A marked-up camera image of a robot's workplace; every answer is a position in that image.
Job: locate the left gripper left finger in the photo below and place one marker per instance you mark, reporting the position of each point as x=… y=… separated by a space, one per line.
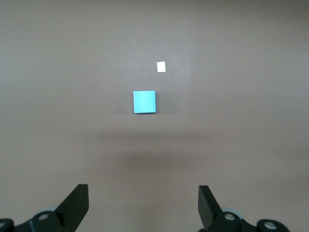
x=70 y=210

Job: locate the blue foam block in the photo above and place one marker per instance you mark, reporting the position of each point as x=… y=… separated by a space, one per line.
x=144 y=102

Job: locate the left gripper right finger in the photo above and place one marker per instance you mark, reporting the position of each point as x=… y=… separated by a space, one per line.
x=210 y=212

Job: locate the brown table cover sheet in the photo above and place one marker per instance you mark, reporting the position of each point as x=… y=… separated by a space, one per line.
x=72 y=72

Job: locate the small square tape mark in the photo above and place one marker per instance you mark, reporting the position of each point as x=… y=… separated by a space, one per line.
x=161 y=67

